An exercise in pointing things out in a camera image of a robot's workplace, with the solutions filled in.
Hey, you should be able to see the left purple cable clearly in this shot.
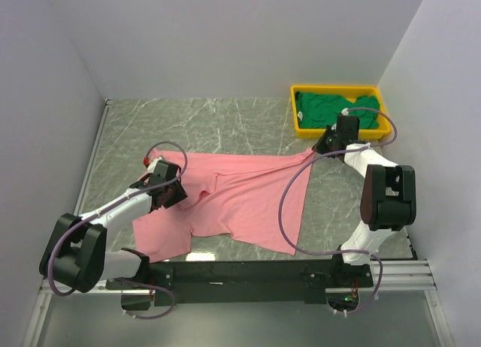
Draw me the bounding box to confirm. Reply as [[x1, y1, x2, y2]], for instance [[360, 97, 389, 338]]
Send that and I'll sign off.
[[47, 141, 189, 296]]

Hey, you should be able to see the black base beam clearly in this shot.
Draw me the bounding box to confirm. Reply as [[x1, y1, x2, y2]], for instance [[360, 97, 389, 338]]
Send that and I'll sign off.
[[106, 258, 374, 311]]

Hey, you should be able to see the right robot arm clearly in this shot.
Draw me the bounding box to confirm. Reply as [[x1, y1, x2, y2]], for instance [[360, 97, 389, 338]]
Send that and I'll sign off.
[[313, 115, 416, 286]]

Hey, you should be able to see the yellow plastic bin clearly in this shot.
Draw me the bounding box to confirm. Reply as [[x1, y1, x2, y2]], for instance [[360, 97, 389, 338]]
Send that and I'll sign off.
[[291, 85, 392, 140]]

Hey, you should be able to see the green t shirt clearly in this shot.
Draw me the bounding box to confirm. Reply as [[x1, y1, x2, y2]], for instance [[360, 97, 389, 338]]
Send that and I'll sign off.
[[295, 92, 380, 129]]

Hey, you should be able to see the pink t shirt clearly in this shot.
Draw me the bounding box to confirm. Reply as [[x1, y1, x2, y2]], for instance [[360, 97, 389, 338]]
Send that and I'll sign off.
[[133, 149, 314, 262]]

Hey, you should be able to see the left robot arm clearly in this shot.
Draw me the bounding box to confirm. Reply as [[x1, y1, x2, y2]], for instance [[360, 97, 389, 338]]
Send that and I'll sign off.
[[39, 158, 187, 297]]

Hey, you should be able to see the aluminium frame rail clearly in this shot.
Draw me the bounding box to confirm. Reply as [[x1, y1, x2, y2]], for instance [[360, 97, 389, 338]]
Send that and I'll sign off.
[[22, 98, 113, 347]]

